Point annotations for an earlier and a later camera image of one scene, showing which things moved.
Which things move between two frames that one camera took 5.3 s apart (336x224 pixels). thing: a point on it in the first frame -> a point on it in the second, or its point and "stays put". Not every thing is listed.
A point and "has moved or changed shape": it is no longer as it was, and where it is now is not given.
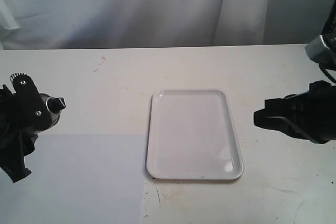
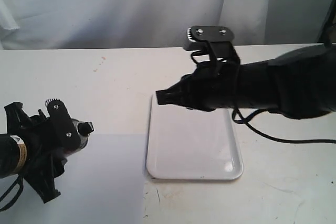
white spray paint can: x=55 y=105 has moved or changed shape
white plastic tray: x=191 y=136 stays put
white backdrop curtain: x=86 y=10 stays put
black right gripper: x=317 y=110 -> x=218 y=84
